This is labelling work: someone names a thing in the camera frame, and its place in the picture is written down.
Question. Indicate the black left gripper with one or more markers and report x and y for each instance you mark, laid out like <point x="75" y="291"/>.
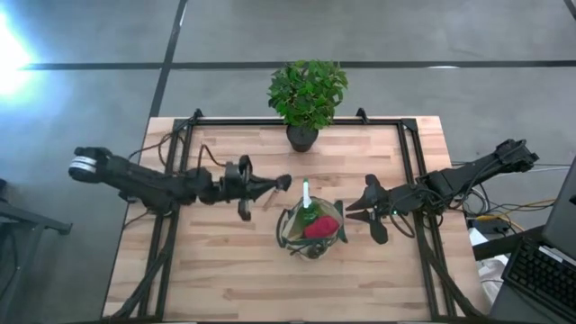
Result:
<point x="234" y="184"/>

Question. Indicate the black metal stand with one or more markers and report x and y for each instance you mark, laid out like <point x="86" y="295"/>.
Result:
<point x="27" y="218"/>

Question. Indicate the black frame clamp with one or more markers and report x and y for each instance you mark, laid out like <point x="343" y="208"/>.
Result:
<point x="361" y="114"/>
<point x="198" y="113"/>

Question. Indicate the green potted plant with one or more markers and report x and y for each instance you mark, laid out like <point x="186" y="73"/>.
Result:
<point x="306" y="90"/>

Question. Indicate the green spray bottle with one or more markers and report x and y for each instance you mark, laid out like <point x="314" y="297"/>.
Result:
<point x="306" y="193"/>

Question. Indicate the black power supply box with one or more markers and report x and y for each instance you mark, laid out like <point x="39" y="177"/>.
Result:
<point x="488" y="225"/>

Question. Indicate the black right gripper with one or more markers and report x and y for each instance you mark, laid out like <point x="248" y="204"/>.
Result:
<point x="400" y="200"/>

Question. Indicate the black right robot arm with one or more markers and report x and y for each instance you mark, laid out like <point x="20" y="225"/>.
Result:
<point x="468" y="173"/>

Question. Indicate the red gardening glove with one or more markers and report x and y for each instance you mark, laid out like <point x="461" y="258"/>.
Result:
<point x="321" y="227"/>

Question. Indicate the black laptop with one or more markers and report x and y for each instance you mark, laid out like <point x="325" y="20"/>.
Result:
<point x="540" y="274"/>

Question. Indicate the white plastic bag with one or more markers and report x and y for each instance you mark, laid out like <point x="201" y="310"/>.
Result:
<point x="490" y="270"/>

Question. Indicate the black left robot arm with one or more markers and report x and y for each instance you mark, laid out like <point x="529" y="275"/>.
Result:
<point x="135" y="180"/>

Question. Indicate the black aluminium table frame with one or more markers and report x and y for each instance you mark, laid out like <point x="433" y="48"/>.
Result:
<point x="252" y="121"/>

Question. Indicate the beige green gardening bag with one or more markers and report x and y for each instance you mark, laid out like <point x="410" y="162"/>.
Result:
<point x="291" y="227"/>

